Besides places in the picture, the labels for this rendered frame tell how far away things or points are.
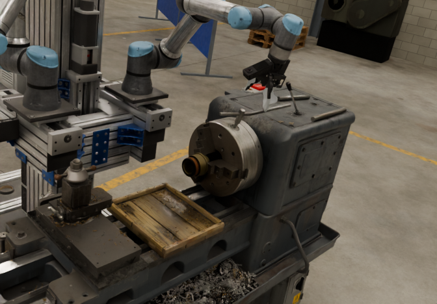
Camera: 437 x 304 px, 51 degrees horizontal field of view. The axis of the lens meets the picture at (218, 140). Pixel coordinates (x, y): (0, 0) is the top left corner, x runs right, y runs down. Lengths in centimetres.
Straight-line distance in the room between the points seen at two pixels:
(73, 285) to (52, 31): 111
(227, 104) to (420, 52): 985
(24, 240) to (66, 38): 93
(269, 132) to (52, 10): 104
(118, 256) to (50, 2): 115
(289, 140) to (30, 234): 100
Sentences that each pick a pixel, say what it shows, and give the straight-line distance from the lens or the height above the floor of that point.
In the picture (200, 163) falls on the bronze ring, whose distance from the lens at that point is 178.
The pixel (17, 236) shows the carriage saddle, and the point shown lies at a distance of 168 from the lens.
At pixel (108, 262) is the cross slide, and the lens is 147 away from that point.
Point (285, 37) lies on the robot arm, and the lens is 167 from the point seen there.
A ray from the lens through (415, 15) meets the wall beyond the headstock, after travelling 1166.
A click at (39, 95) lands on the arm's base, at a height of 122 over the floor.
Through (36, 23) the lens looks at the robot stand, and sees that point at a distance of 226.
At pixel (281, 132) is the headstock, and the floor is 124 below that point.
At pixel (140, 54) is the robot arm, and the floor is 135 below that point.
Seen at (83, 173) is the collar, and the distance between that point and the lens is 156.
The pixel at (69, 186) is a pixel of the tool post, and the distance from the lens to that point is 157.
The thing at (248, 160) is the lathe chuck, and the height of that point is 114.
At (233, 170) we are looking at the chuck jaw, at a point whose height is 110.
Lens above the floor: 191
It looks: 24 degrees down
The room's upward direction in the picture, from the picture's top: 10 degrees clockwise
